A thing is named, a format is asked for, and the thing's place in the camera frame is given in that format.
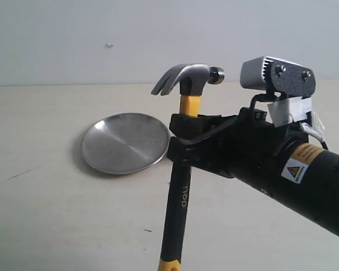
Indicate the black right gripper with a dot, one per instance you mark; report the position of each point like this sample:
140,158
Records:
243,146

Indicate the yellow black claw hammer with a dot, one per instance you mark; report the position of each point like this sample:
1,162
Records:
192,78

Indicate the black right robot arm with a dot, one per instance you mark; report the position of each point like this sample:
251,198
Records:
318,198

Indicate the round steel plate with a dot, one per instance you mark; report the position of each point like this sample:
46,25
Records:
125,143

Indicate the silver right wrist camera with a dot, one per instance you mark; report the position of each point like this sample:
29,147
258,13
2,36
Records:
277,75

